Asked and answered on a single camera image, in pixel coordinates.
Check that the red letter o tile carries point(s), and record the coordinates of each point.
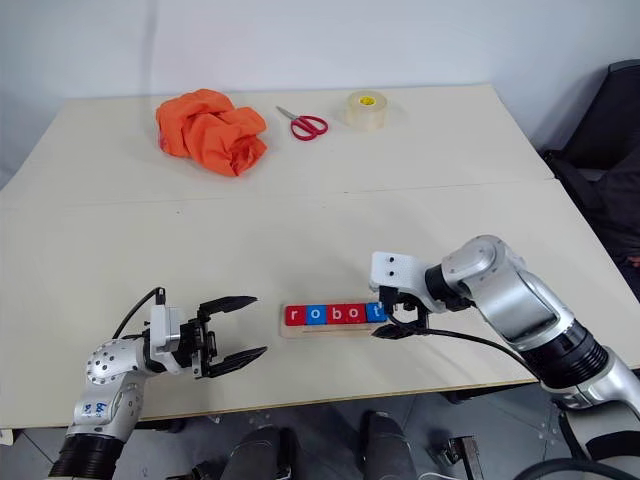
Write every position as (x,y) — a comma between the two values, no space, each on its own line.
(356,314)

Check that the red letter r block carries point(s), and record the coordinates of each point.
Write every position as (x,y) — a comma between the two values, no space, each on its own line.
(295,315)

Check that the wooden letter tile tray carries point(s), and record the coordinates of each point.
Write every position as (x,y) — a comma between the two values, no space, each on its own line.
(325,331)

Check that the blue letter o block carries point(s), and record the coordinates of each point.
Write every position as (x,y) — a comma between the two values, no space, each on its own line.
(315,315)

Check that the metal floor bracket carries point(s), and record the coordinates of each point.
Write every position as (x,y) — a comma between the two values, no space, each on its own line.
(465,457)

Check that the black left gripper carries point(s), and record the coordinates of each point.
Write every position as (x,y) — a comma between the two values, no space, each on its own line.
(197,345)

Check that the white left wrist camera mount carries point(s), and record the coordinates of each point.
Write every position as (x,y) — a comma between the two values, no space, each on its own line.
(162,330)

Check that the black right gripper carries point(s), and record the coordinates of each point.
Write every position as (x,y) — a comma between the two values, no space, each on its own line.
(411,307)

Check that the black chair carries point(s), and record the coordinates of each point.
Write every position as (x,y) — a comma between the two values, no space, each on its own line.
(600,150)

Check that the red letter b tile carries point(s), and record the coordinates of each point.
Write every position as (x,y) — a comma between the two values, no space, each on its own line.
(336,314)

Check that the dark rounded shape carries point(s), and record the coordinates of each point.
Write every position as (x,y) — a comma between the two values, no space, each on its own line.
(387,445)
(262,455)

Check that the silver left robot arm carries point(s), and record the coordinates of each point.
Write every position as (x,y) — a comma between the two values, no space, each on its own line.
(105,370)

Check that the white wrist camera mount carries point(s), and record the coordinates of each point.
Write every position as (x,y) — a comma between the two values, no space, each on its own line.
(395,270)
(162,330)

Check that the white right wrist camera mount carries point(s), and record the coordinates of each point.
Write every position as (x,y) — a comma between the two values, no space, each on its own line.
(395,270)

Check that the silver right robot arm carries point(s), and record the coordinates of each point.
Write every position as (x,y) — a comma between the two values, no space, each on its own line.
(520,300)

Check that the blue letter t tile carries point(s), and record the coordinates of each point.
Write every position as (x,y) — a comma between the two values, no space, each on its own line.
(375,314)

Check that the clear packing tape roll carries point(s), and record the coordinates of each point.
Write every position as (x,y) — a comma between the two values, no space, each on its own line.
(367,120)

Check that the crumpled orange cloth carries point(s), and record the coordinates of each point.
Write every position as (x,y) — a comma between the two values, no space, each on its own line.
(210,130)

